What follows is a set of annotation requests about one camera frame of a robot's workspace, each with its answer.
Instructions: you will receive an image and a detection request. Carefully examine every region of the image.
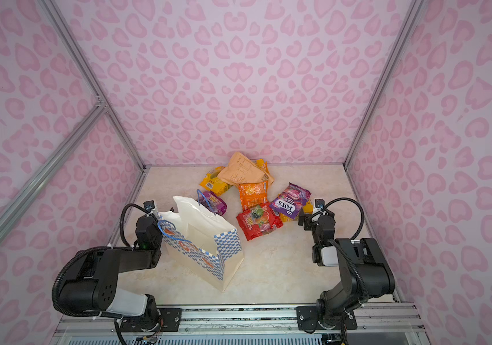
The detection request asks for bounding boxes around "purple Fox's candy bag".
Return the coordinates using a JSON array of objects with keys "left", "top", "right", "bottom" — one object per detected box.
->
[{"left": 269, "top": 183, "right": 311, "bottom": 219}]

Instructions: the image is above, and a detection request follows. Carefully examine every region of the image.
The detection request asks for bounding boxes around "white blue checkered paper bag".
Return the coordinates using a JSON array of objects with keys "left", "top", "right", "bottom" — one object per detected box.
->
[{"left": 157, "top": 195, "right": 245, "bottom": 292}]

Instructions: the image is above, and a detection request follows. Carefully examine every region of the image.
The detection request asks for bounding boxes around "red fruit candy bag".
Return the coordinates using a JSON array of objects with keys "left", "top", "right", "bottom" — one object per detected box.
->
[{"left": 237, "top": 203, "right": 283, "bottom": 241}]

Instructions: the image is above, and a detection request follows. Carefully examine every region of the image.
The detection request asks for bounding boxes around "purple grape snack bag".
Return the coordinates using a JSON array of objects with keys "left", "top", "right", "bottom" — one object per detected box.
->
[{"left": 197, "top": 190, "right": 227, "bottom": 216}]

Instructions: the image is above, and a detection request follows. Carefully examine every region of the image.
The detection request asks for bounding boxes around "yellow snack bag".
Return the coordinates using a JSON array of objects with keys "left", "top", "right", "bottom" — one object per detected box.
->
[
  {"left": 199, "top": 166, "right": 232, "bottom": 196},
  {"left": 280, "top": 200, "right": 314, "bottom": 223}
]

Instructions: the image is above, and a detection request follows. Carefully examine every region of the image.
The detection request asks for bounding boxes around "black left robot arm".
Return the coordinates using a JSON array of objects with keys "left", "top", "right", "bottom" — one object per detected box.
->
[{"left": 51, "top": 214, "right": 163, "bottom": 331}]

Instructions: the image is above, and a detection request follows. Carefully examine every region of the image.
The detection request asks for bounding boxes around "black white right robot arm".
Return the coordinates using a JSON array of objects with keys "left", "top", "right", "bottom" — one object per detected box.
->
[{"left": 296, "top": 214, "right": 395, "bottom": 334}]

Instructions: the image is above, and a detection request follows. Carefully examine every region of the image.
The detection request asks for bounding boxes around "orange snack bag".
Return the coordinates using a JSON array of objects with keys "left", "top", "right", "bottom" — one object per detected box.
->
[{"left": 238, "top": 181, "right": 268, "bottom": 211}]

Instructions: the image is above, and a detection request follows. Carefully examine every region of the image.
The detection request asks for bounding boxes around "yellow orange snack behind pouch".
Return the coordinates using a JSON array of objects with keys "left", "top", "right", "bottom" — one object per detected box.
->
[{"left": 255, "top": 159, "right": 274, "bottom": 186}]

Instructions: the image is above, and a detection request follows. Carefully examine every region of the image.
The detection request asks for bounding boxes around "beige paper snack pouch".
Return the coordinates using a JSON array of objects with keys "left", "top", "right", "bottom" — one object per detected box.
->
[{"left": 218, "top": 152, "right": 270, "bottom": 186}]

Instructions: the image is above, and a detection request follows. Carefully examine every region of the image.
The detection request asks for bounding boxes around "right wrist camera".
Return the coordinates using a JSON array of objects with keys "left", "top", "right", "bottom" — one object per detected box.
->
[{"left": 314, "top": 198, "right": 325, "bottom": 213}]

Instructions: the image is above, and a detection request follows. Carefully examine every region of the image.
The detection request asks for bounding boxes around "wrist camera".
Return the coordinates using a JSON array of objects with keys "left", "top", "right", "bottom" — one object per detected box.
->
[
  {"left": 143, "top": 200, "right": 156, "bottom": 214},
  {"left": 314, "top": 198, "right": 325, "bottom": 213}
]

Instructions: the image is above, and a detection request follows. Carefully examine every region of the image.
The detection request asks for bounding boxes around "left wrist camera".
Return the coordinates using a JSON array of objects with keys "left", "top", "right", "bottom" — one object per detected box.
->
[{"left": 143, "top": 200, "right": 156, "bottom": 214}]

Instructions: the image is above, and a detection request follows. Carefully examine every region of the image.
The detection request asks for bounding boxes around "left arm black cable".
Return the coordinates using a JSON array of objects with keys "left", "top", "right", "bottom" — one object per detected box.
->
[{"left": 119, "top": 203, "right": 148, "bottom": 249}]

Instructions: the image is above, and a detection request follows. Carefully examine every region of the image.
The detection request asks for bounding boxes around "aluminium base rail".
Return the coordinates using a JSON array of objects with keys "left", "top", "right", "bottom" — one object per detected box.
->
[{"left": 50, "top": 303, "right": 429, "bottom": 344}]

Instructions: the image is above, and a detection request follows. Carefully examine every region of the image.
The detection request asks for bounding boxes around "aluminium frame strut left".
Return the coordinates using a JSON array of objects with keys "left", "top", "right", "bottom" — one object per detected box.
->
[{"left": 0, "top": 101, "right": 105, "bottom": 245}]

